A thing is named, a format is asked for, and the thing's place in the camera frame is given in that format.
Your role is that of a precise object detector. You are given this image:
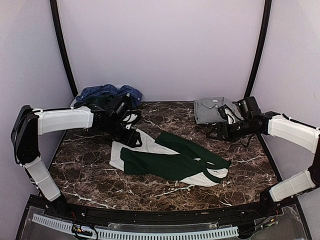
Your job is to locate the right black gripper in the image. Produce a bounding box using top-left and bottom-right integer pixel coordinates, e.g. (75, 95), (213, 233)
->
(206, 117), (253, 143)

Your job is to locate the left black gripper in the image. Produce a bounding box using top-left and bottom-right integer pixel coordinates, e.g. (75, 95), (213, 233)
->
(101, 117), (142, 148)

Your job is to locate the white and green raglan shirt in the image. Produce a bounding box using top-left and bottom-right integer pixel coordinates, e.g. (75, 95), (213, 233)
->
(109, 130), (231, 187)

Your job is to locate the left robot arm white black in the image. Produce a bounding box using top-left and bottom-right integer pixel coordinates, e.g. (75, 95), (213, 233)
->
(10, 103), (142, 218)

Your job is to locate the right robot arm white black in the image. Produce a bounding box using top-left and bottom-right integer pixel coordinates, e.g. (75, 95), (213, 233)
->
(206, 111), (320, 217)

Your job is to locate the folded grey polo shirt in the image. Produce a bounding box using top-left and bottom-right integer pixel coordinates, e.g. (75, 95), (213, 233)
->
(193, 97), (243, 125)

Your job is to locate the blue checkered shirt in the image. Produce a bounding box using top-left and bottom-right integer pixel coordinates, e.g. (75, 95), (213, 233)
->
(75, 84), (143, 108)

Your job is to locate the dark green plaid garment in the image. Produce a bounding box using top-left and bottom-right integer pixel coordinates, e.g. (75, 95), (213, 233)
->
(84, 95), (112, 108)

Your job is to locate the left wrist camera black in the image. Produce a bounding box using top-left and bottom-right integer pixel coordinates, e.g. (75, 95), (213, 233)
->
(112, 95), (133, 118)

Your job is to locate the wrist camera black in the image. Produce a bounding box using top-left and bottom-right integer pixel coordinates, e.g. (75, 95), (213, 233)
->
(112, 95), (133, 118)
(236, 96), (262, 119)

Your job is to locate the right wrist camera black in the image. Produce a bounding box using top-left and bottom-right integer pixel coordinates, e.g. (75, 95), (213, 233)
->
(236, 96), (262, 119)

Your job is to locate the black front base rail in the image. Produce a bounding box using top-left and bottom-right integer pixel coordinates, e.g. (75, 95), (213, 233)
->
(20, 194), (304, 226)

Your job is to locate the right black frame post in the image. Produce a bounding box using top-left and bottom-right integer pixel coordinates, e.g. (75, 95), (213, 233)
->
(244, 0), (272, 98)

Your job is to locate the black frame post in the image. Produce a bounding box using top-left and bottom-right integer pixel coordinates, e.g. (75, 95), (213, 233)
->
(244, 0), (272, 98)
(49, 0), (79, 98)

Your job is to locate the white slotted cable duct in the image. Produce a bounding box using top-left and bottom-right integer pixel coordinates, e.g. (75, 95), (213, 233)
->
(31, 214), (239, 240)

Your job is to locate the left black frame post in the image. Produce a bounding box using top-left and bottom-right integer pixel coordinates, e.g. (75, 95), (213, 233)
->
(49, 0), (79, 98)

